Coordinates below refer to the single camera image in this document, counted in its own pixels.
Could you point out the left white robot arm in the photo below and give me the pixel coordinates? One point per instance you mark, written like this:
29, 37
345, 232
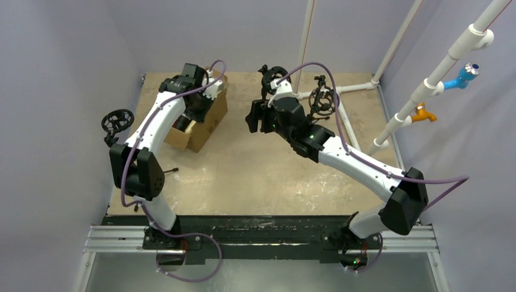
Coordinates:
169, 104

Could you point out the aluminium rail frame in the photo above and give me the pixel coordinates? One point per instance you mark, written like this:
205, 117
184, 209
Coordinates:
105, 237

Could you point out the cream microphone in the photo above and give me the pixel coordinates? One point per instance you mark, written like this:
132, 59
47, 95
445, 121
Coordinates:
189, 129

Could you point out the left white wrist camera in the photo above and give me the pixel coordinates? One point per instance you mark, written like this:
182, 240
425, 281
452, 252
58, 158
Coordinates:
211, 92

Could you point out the orange pipe fitting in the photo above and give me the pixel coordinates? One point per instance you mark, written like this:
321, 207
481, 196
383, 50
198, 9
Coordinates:
421, 114

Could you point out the tripod shock mount stand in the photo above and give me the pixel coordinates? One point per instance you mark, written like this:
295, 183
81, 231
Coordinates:
321, 101

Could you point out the blue pipe fitting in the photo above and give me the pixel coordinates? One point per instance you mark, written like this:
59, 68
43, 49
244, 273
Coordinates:
467, 73

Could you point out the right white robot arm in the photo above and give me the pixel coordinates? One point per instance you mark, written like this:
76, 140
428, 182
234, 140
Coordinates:
403, 195

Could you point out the white PVC pipe frame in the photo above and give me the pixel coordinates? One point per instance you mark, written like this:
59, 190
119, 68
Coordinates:
475, 125

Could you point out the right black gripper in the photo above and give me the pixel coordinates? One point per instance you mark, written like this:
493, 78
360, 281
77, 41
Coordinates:
255, 117

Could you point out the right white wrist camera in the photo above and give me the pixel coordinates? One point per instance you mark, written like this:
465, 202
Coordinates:
282, 89

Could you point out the round base microphone stand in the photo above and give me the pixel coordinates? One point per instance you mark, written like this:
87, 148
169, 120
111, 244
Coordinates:
269, 75

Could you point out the black glitter microphone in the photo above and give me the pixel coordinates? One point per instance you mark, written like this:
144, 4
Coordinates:
182, 123

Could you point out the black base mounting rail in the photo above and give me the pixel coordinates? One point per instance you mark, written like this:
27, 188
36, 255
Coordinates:
203, 237

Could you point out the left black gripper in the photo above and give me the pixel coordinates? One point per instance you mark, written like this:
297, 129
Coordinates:
187, 118

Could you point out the left tripod microphone stand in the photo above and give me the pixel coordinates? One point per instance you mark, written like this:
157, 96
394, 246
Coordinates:
139, 177

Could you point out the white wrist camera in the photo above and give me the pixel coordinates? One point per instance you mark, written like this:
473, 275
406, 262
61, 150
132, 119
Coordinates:
211, 92
282, 89

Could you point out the brown cardboard box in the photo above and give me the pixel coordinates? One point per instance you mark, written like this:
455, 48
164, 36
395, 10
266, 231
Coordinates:
202, 131

